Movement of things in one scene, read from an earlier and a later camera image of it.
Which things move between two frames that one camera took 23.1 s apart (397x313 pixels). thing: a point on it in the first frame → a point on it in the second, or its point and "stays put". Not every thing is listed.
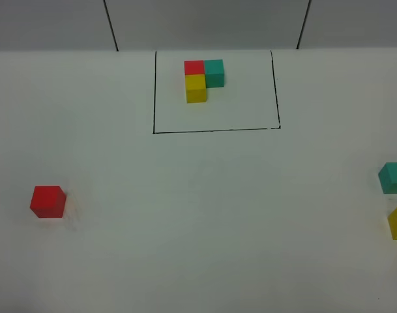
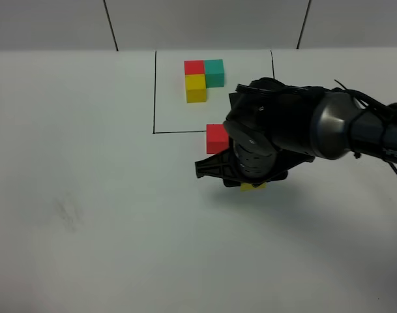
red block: x=48 y=201 → x=218 y=139
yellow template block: x=195 y=89 stays put
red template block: x=192 y=68 stays put
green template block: x=214 y=73 stays put
